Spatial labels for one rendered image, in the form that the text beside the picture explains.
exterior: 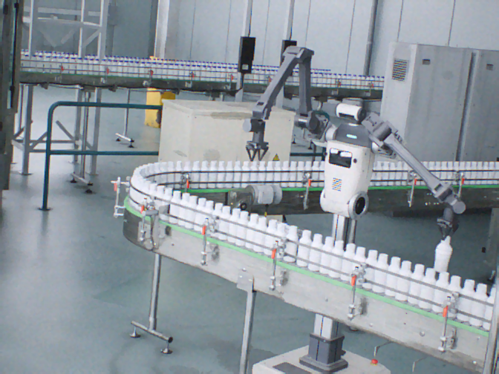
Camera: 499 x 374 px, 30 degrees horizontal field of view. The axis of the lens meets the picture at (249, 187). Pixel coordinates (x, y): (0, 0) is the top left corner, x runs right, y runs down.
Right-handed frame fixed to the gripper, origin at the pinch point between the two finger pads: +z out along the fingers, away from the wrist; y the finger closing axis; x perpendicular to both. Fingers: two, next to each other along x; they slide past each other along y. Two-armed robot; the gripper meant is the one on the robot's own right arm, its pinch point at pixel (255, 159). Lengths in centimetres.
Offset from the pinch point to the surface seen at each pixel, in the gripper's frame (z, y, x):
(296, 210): 56, -127, -67
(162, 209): 33, 22, -40
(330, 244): 26, 16, 63
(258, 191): 39, -86, -68
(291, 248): 33, 17, 42
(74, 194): 143, -251, -451
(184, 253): 52, 21, -23
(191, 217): 33.5, 17.8, -23.6
